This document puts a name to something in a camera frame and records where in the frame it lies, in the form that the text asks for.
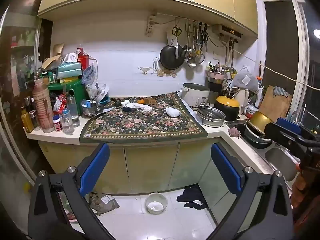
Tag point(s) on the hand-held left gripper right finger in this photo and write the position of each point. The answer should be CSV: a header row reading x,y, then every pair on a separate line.
x,y
225,167

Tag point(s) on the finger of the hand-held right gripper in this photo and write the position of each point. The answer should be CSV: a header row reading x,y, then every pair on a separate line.
x,y
288,125
285,136

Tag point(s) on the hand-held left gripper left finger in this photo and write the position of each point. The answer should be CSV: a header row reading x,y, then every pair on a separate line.
x,y
96,166

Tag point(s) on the white paper sleeve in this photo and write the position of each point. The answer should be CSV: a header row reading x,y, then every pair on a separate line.
x,y
142,106

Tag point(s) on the person's right hand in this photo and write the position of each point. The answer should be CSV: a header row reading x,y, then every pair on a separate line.
x,y
298,187

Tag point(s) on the wooden cutting board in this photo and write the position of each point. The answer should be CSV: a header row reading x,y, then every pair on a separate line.
x,y
275,105

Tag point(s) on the steel sink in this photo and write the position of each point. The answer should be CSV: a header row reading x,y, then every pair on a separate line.
x,y
280,162

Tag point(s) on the stack of dark bowls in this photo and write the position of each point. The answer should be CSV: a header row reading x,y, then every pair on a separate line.
x,y
257,142

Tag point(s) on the golden metal bowl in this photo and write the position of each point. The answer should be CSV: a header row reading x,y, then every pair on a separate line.
x,y
258,122

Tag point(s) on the striped dish cloth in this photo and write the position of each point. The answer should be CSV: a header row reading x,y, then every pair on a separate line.
x,y
280,91

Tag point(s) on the pink rag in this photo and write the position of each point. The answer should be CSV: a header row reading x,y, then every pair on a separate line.
x,y
235,132

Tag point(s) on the grey plastic bag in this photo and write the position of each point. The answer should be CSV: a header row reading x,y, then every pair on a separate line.
x,y
106,202

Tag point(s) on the dark cloth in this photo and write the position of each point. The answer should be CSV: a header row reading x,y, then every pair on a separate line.
x,y
191,197

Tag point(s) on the steel steamer pan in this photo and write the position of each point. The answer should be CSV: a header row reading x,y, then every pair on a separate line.
x,y
211,117

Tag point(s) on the clear plastic bottle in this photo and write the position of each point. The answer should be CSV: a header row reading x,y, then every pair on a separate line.
x,y
66,123

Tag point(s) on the white jug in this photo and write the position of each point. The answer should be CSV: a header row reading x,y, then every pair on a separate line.
x,y
243,97

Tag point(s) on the yellow base cabinets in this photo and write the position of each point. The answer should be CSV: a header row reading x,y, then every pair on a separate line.
x,y
150,165

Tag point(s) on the small white pill bottle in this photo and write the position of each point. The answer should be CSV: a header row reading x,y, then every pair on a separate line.
x,y
57,124

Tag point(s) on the floral table cloth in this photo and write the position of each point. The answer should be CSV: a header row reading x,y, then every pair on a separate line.
x,y
140,127

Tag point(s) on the glass cup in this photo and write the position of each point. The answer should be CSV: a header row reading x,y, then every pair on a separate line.
x,y
88,107

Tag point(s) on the yellow and black cooker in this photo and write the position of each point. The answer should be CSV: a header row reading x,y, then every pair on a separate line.
x,y
227,107

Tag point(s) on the glass bottle with black cap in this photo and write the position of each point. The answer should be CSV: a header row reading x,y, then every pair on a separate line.
x,y
73,110

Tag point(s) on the grey cloth bag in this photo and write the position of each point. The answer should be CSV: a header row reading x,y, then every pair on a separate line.
x,y
246,80

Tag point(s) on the small dark blue bowl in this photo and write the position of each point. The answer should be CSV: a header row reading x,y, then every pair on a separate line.
x,y
126,109

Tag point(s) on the light blue bowl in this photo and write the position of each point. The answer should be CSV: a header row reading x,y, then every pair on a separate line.
x,y
105,100

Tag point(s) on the crumpled white tissue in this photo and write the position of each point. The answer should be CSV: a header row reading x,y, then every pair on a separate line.
x,y
126,103

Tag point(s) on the white pet bowl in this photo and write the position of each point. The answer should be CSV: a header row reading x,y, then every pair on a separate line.
x,y
156,203

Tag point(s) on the red snack packets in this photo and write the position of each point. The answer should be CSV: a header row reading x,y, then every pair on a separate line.
x,y
58,103

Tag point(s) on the crumpled white paper scrap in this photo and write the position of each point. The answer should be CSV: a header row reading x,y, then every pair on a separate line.
x,y
147,111

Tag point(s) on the white crumpled cloth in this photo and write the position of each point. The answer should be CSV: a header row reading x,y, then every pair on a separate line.
x,y
173,112

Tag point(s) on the white cooker pot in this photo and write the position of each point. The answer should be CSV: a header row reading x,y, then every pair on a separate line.
x,y
195,96

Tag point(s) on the peeled orange tangerine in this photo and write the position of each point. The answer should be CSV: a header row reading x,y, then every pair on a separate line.
x,y
141,101

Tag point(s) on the green plastic stool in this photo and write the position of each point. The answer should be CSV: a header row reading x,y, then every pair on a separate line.
x,y
75,87

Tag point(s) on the yellow oil bottle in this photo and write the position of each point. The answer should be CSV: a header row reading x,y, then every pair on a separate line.
x,y
27,120

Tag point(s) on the small cardboard box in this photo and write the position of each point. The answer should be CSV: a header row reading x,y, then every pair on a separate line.
x,y
151,101

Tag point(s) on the utensil holder with chopsticks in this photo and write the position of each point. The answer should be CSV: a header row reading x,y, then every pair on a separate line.
x,y
215,76

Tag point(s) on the clear printed plastic bag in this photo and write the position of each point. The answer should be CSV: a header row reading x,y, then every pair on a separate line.
x,y
90,76

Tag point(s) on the teal tissue box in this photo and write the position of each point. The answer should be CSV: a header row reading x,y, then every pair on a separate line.
x,y
70,70

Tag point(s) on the red box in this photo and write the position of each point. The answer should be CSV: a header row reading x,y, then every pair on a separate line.
x,y
83,61

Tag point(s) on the steel ladle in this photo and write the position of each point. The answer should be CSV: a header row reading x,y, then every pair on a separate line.
x,y
191,63

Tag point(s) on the steel skimmer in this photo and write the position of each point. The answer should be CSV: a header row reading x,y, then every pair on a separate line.
x,y
189,53

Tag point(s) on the hanging kitchen knife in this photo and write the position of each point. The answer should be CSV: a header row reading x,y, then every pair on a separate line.
x,y
205,38

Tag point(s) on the black wok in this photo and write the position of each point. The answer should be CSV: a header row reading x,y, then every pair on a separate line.
x,y
171,58

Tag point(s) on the brown paper bag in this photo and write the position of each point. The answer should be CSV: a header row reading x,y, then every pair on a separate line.
x,y
57,50

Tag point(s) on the dark glass cabinet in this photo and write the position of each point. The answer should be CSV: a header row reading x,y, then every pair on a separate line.
x,y
15,67

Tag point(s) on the kitchen scissors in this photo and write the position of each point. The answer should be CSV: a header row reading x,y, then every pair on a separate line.
x,y
177,31

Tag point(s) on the white power strip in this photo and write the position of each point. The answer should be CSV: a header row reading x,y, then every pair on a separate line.
x,y
150,25

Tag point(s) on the kitchenware wall sticker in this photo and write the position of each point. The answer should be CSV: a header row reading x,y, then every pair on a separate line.
x,y
145,69

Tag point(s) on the wall water heater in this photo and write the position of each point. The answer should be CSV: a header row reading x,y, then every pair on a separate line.
x,y
226,31

